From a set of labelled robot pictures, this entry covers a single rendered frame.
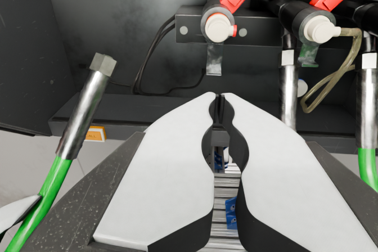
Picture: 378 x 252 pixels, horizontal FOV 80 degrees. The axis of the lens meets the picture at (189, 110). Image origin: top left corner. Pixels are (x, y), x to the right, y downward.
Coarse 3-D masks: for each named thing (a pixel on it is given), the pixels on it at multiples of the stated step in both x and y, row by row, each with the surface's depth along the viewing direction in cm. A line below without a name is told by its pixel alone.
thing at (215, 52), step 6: (210, 42) 20; (222, 42) 20; (210, 48) 20; (216, 48) 20; (222, 48) 20; (210, 54) 20; (216, 54) 20; (222, 54) 20; (210, 60) 21; (216, 60) 21; (210, 66) 21; (216, 66) 21
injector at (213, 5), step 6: (210, 0) 23; (216, 0) 22; (204, 6) 23; (210, 6) 19; (216, 6) 18; (222, 6) 18; (204, 12) 19; (210, 12) 18; (216, 12) 20; (222, 12) 18; (228, 12) 18; (204, 18) 18; (228, 18) 20; (204, 24) 19; (234, 24) 19; (204, 30) 19; (204, 36) 19; (228, 36) 19; (216, 42) 19
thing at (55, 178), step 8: (56, 160) 19; (64, 160) 19; (72, 160) 20; (56, 168) 19; (64, 168) 19; (48, 176) 19; (56, 176) 19; (64, 176) 20; (48, 184) 19; (56, 184) 19; (40, 192) 19; (48, 192) 19; (56, 192) 19; (40, 200) 19; (48, 200) 19; (40, 208) 18; (48, 208) 19; (32, 216) 18; (40, 216) 18; (24, 224) 18; (32, 224) 18; (16, 232) 18; (24, 232) 17; (16, 240) 17; (24, 240) 17; (8, 248) 17; (16, 248) 17
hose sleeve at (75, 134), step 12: (96, 72) 20; (84, 84) 20; (96, 84) 20; (84, 96) 20; (96, 96) 20; (84, 108) 19; (96, 108) 20; (72, 120) 19; (84, 120) 20; (72, 132) 19; (84, 132) 20; (60, 144) 19; (72, 144) 19; (60, 156) 19; (72, 156) 20
